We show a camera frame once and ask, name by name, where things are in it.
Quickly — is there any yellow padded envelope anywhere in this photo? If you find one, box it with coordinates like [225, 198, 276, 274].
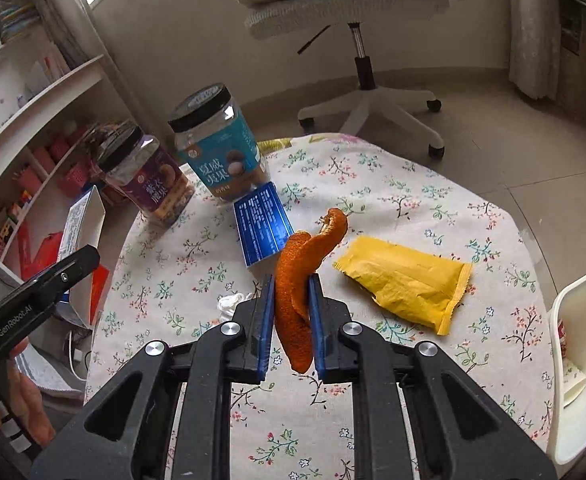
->
[333, 235, 473, 336]

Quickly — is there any orange peel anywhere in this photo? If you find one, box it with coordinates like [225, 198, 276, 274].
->
[275, 208, 348, 374]

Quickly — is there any blue toothpaste box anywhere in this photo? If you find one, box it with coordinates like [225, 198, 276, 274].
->
[233, 182, 293, 266]

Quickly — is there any white plastic trash bin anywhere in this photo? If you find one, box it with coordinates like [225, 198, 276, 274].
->
[548, 275, 586, 466]

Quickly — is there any left hand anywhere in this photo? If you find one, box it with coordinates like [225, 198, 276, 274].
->
[0, 338, 56, 448]

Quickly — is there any crumpled white tissue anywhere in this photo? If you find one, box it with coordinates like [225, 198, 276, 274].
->
[217, 292, 247, 323]

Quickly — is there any white open carton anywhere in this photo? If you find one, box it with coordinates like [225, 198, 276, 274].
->
[54, 184, 111, 330]

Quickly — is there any purple label nut jar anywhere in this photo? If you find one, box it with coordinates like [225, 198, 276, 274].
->
[96, 122, 194, 228]

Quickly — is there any white bookshelf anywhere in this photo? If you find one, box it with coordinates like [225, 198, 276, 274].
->
[0, 21, 130, 290]

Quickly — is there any teal label nut jar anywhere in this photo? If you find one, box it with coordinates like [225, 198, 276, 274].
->
[168, 82, 269, 202]

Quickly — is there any grey window curtain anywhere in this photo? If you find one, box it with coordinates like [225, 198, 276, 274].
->
[509, 0, 561, 100]

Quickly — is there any grey office chair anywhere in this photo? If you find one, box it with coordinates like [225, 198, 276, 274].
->
[245, 0, 451, 160]

